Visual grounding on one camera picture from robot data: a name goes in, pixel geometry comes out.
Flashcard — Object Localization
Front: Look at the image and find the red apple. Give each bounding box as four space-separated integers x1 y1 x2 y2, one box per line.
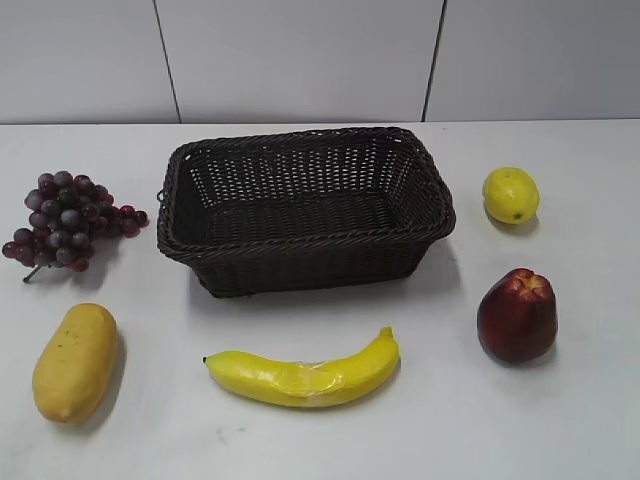
477 268 558 364

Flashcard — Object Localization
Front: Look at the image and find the dark woven wicker basket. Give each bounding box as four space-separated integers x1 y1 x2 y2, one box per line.
157 126 456 298

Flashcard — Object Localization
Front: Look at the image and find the yellow banana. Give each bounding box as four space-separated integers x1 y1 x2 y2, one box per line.
203 326 400 408

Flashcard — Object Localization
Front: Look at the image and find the yellow lemon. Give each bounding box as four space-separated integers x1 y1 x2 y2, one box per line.
482 167 540 225

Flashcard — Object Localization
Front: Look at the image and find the purple grape bunch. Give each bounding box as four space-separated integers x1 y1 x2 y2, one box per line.
1 170 150 284

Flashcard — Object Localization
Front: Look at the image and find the yellow mango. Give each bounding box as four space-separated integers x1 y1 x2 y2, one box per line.
32 303 118 424

